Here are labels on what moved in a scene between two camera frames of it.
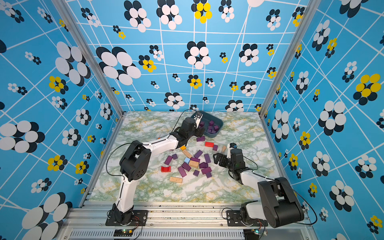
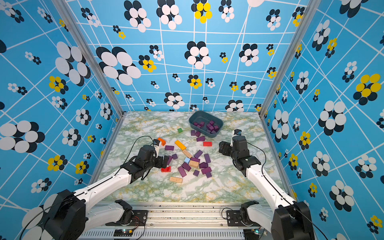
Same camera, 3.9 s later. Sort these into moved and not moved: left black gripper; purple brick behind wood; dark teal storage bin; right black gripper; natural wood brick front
Moved: right black gripper; left black gripper
Not moved: dark teal storage bin; purple brick behind wood; natural wood brick front
